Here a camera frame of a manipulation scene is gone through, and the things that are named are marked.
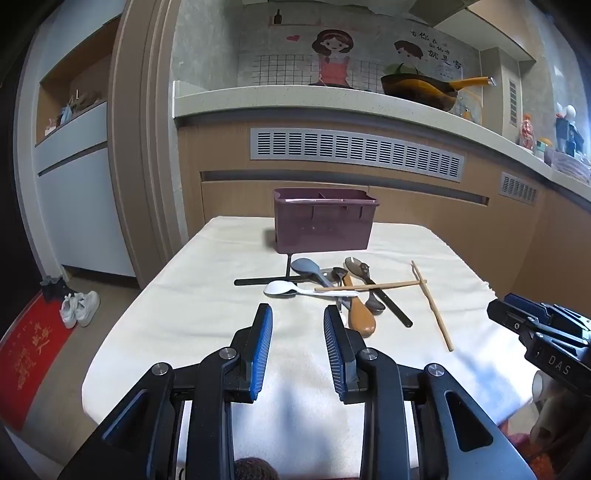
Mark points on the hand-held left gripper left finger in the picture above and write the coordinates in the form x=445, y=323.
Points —
x=261, y=350

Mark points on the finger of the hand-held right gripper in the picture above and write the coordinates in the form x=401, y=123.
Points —
x=508, y=316
x=531, y=307

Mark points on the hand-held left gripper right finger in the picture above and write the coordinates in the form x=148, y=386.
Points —
x=334, y=350

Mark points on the white plastic spoon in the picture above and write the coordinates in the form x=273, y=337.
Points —
x=279, y=288

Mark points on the grey blue rice spoon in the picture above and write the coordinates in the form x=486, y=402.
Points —
x=304, y=266

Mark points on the maroon plastic utensil holder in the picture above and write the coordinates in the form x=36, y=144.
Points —
x=323, y=226

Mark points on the white mug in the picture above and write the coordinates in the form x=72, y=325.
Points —
x=539, y=385

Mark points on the brown wooden spoon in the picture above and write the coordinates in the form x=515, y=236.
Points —
x=362, y=318

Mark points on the dark grey spoon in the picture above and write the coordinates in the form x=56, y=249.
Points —
x=376, y=303

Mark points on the wooden chopstick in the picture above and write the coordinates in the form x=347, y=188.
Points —
x=436, y=318
x=392, y=284

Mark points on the white tablecloth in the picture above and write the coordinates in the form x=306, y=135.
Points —
x=184, y=323

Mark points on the small grey vent grille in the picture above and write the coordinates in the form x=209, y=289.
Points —
x=519, y=188

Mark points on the stack of plates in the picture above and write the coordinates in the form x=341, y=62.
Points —
x=572, y=166

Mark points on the wooden base cabinet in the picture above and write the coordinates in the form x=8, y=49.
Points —
x=231, y=194

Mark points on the red snack packet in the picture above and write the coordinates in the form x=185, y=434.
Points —
x=527, y=131

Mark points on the white sneaker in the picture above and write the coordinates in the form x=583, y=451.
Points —
x=87, y=307
x=68, y=314

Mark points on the large grey vent grille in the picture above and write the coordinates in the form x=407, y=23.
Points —
x=355, y=152

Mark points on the glass jar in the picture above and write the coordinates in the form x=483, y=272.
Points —
x=468, y=110

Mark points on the black shoes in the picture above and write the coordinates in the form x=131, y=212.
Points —
x=53, y=287

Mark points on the white shelf cabinet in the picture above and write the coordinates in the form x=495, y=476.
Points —
x=83, y=207

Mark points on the red doormat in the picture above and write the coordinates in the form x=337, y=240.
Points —
x=27, y=360

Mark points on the grey stone countertop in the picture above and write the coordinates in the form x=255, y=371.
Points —
x=300, y=99

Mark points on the cartoon wall poster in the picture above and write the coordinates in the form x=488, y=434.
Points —
x=332, y=50

